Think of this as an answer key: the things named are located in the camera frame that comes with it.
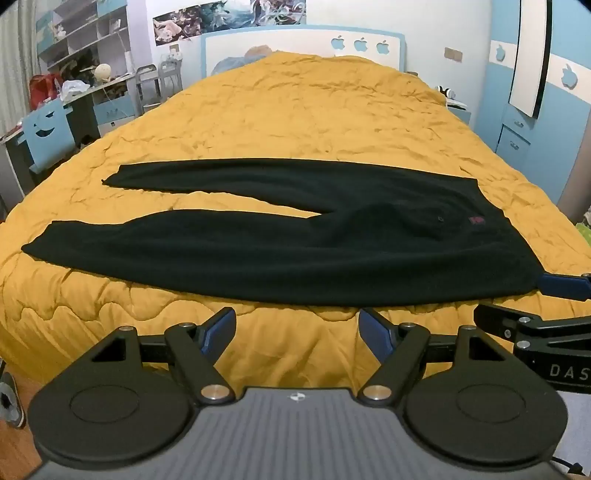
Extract grey shoe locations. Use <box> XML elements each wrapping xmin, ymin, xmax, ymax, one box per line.
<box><xmin>0</xmin><ymin>370</ymin><xmax>27</xmax><ymax>429</ymax></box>

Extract white black-edged mirror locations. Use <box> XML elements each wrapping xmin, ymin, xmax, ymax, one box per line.
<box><xmin>508</xmin><ymin>0</ymin><xmax>553</xmax><ymax>119</ymax></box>

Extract black pants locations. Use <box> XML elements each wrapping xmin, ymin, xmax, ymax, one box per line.
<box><xmin>21</xmin><ymin>158</ymin><xmax>548</xmax><ymax>308</ymax></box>

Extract grey chair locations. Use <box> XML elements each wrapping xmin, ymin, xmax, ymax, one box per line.
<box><xmin>135</xmin><ymin>65</ymin><xmax>163</xmax><ymax>116</ymax></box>
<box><xmin>159</xmin><ymin>59</ymin><xmax>184</xmax><ymax>101</ymax></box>

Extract anime wall poster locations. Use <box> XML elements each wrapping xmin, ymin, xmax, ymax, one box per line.
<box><xmin>198</xmin><ymin>0</ymin><xmax>256</xmax><ymax>31</ymax></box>
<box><xmin>152</xmin><ymin>4</ymin><xmax>205</xmax><ymax>48</ymax></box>
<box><xmin>252</xmin><ymin>0</ymin><xmax>308</xmax><ymax>26</ymax></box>

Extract white and blue headboard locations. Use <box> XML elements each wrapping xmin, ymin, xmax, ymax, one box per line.
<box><xmin>201</xmin><ymin>25</ymin><xmax>407</xmax><ymax>79</ymax></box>

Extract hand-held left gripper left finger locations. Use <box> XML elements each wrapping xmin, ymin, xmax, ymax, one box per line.
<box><xmin>83</xmin><ymin>307</ymin><xmax>238</xmax><ymax>404</ymax></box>

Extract red bag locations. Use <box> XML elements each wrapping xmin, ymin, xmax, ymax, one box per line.
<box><xmin>29</xmin><ymin>74</ymin><xmax>64</xmax><ymax>112</ymax></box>

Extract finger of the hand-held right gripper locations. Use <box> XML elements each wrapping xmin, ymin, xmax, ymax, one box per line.
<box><xmin>539</xmin><ymin>272</ymin><xmax>591</xmax><ymax>299</ymax></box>
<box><xmin>473</xmin><ymin>302</ymin><xmax>591</xmax><ymax>352</ymax></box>

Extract blue pillow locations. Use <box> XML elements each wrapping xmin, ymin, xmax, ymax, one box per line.
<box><xmin>210</xmin><ymin>45</ymin><xmax>273</xmax><ymax>75</ymax></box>

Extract yellow quilt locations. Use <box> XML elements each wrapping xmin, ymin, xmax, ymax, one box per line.
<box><xmin>0</xmin><ymin>52</ymin><xmax>591</xmax><ymax>384</ymax></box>

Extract desk with blue drawer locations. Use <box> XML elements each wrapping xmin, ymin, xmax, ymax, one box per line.
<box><xmin>0</xmin><ymin>74</ymin><xmax>139</xmax><ymax>199</ymax></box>

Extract white shelf unit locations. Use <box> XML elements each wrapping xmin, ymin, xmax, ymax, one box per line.
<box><xmin>34</xmin><ymin>0</ymin><xmax>131</xmax><ymax>78</ymax></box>

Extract blue smiley chair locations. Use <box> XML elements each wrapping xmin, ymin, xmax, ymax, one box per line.
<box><xmin>21</xmin><ymin>98</ymin><xmax>78</xmax><ymax>175</ymax></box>

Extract white plastic bag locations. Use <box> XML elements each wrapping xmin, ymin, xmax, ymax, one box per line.
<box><xmin>61</xmin><ymin>79</ymin><xmax>91</xmax><ymax>101</ymax></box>

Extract white nightstand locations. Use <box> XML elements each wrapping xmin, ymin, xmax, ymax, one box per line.
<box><xmin>444</xmin><ymin>98</ymin><xmax>473</xmax><ymax>126</ymax></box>

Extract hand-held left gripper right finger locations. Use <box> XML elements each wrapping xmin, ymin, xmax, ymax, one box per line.
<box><xmin>358</xmin><ymin>308</ymin><xmax>518</xmax><ymax>404</ymax></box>

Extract blue wardrobe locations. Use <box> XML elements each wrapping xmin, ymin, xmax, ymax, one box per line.
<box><xmin>475</xmin><ymin>0</ymin><xmax>591</xmax><ymax>224</ymax></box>

